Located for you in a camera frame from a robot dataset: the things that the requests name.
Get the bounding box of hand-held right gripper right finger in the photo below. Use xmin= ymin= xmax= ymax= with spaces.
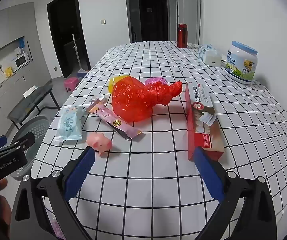
xmin=193 ymin=147 xmax=277 ymax=240

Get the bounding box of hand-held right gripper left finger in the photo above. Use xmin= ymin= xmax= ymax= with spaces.
xmin=10 ymin=147 xmax=95 ymax=240

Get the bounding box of grey perforated plastic basket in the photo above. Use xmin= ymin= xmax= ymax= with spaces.
xmin=8 ymin=115 xmax=50 ymax=180

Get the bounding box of red white toothpaste box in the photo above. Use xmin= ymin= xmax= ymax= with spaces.
xmin=185 ymin=80 xmax=225 ymax=162

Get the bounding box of pink sachet packet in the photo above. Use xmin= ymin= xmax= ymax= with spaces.
xmin=86 ymin=102 xmax=143 ymax=140

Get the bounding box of red plastic bag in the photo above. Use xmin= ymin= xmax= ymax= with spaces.
xmin=111 ymin=76 xmax=183 ymax=123

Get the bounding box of person's left hand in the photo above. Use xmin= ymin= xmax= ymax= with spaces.
xmin=0 ymin=179 xmax=12 ymax=233

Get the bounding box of pink pig toy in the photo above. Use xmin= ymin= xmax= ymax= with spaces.
xmin=86 ymin=132 xmax=113 ymax=157

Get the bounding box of black glass coffee table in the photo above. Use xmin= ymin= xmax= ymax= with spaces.
xmin=7 ymin=84 xmax=61 ymax=130

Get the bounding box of blue wet wipe packet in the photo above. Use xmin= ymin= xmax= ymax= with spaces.
xmin=53 ymin=105 xmax=84 ymax=142

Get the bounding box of black white checkered tablecloth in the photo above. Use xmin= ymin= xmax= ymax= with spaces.
xmin=30 ymin=41 xmax=287 ymax=240

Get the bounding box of pink patterned cloth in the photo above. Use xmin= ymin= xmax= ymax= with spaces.
xmin=46 ymin=205 xmax=66 ymax=240

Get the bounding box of pink plastic stool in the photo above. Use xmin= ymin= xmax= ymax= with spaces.
xmin=64 ymin=77 xmax=79 ymax=92

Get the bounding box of white round cap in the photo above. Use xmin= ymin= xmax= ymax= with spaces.
xmin=90 ymin=94 xmax=105 ymax=105

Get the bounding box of white microwave oven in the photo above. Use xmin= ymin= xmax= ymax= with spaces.
xmin=15 ymin=54 xmax=31 ymax=68

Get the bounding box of broom with grey pole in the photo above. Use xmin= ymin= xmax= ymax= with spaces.
xmin=71 ymin=34 xmax=87 ymax=78

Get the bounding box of blue white water dispenser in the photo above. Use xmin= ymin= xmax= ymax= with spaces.
xmin=16 ymin=37 xmax=26 ymax=55

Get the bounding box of pink mesh net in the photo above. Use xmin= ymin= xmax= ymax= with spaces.
xmin=145 ymin=77 xmax=168 ymax=85

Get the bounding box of white milk powder jar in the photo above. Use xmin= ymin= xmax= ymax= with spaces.
xmin=225 ymin=41 xmax=258 ymax=85

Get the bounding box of white blue tissue pack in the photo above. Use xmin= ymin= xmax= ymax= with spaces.
xmin=199 ymin=44 xmax=221 ymax=67

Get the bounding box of red thermos bottle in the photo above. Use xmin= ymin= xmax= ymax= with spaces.
xmin=177 ymin=23 xmax=188 ymax=48

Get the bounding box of black door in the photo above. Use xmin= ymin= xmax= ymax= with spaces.
xmin=138 ymin=0 xmax=169 ymax=42

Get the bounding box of yellow plastic ring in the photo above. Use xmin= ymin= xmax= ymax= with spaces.
xmin=108 ymin=76 xmax=129 ymax=94

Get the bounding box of grey wall cabinet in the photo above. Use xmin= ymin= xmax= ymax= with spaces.
xmin=0 ymin=2 xmax=51 ymax=140

